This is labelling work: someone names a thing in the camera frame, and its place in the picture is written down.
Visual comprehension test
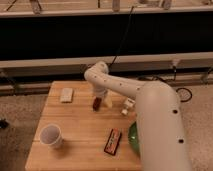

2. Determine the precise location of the translucent yellowish gripper finger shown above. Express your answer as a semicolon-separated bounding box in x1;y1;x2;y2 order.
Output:
104;95;113;108

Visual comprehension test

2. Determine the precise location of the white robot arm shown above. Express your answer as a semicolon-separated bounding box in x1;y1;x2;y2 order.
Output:
84;61;193;171

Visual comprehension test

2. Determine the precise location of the white plastic bottle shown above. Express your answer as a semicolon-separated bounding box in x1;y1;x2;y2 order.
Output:
121;98;135;116

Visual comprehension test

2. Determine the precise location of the green bowl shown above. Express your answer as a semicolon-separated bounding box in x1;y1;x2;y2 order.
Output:
128;123;140;155

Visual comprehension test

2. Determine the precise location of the white sponge block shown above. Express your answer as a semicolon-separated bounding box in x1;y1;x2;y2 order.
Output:
60;88;73;103

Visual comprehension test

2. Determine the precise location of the white paper cup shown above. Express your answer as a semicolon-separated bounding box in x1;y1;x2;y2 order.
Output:
39;124;63;149

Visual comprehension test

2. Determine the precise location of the black cable on floor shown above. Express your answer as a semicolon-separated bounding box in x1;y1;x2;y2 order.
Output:
175;87;193;103

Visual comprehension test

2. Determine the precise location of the black hanging cable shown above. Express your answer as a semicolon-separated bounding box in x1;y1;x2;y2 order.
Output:
109;5;136;66

